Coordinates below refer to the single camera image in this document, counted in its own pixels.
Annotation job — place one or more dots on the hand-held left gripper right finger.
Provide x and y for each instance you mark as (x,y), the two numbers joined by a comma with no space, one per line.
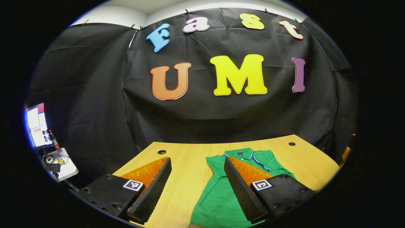
(243,193)

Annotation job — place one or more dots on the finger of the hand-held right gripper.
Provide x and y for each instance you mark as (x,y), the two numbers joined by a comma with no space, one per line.
(346,152)

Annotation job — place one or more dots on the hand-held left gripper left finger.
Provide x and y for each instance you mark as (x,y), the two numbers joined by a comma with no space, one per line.
(152,193)

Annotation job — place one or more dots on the red bottle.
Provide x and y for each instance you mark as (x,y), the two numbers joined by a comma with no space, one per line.
(54,141)

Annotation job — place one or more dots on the green T-shirt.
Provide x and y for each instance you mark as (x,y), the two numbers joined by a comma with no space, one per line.
(218,196)

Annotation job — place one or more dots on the computer monitor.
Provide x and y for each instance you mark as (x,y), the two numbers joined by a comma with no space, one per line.
(37,125)

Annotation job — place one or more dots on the white tape roll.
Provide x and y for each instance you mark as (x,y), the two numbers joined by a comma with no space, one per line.
(49,159)

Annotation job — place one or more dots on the white side table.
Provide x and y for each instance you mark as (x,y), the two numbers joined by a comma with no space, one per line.
(65,167)

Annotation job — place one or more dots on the black backdrop cloth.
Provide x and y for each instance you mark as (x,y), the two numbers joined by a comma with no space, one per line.
(221,117)

